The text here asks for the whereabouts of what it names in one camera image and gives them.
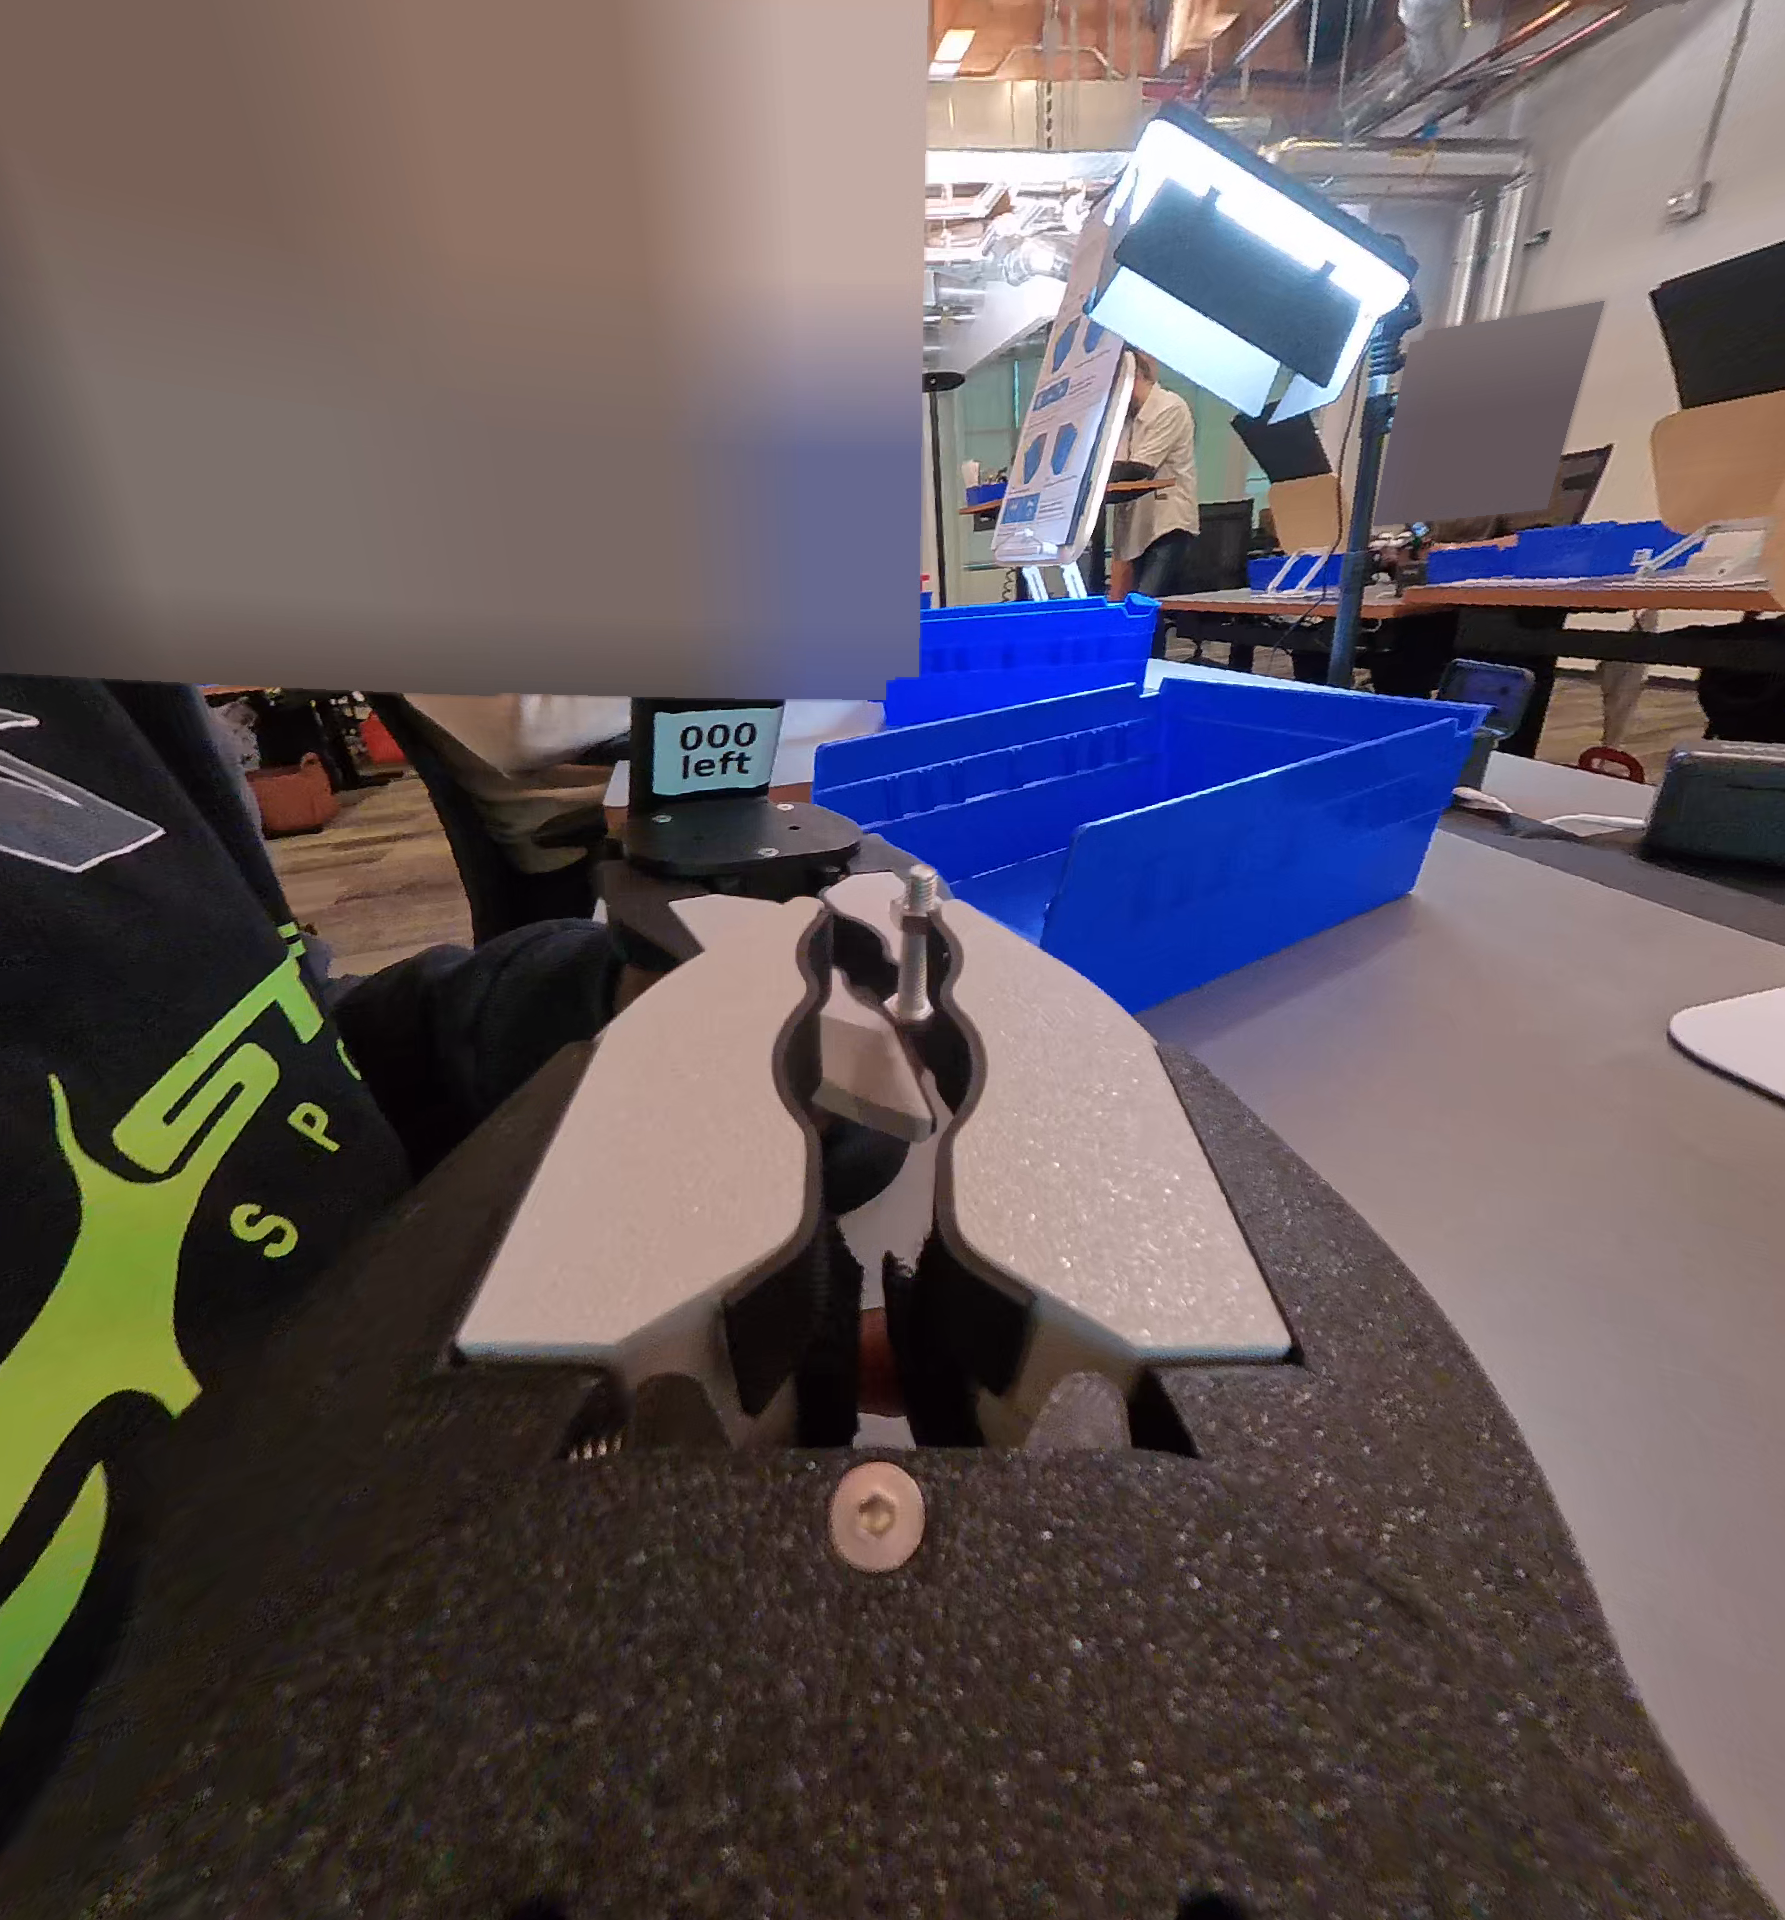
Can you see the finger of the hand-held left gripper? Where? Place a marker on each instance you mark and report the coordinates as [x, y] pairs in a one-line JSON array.
[[870, 1079], [862, 897]]

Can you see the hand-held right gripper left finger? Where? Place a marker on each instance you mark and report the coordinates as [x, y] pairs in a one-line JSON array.
[[639, 1185]]

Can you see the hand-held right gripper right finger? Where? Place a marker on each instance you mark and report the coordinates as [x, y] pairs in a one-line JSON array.
[[1118, 1185]]

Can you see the thin silver bolt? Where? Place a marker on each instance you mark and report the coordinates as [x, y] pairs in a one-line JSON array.
[[919, 945]]

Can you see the blue plastic bin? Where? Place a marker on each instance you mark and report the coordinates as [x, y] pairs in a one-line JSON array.
[[1298, 570], [1028, 645], [1583, 551], [1254, 838]]

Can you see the person's left forearm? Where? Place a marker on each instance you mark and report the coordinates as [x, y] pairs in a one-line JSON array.
[[488, 1020]]

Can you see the person's right hand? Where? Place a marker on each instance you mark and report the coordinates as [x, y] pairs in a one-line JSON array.
[[877, 1366]]

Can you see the white document stand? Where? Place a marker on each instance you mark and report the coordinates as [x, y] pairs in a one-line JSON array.
[[1050, 577], [1778, 1051]]

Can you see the black floor lamp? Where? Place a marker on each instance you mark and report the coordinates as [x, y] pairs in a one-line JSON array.
[[941, 480]]

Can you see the brown leather bag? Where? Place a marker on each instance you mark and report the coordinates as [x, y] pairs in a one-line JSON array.
[[297, 798]]

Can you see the printed instruction sheet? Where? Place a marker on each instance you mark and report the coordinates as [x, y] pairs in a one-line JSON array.
[[1066, 420]]

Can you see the cardboard box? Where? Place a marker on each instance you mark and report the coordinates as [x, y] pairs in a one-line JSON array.
[[1305, 510]]

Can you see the black device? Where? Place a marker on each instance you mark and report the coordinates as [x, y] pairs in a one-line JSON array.
[[1485, 698]]

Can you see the black light stand pole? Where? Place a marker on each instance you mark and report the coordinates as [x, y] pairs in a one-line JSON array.
[[1365, 496]]

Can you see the red bag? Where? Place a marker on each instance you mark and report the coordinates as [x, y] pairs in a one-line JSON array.
[[1614, 762]]

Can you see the dark grey box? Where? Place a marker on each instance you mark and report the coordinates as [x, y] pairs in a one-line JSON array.
[[1746, 811]]

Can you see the wooden office desk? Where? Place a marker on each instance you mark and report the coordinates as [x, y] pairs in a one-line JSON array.
[[1583, 597]]

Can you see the studio light panel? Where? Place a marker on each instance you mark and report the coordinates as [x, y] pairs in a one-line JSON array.
[[1254, 255]]

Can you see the wooden backing board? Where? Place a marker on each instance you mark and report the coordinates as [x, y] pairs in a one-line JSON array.
[[1718, 465]]

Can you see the black flag panel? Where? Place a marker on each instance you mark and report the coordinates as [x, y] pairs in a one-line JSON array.
[[1746, 315]]

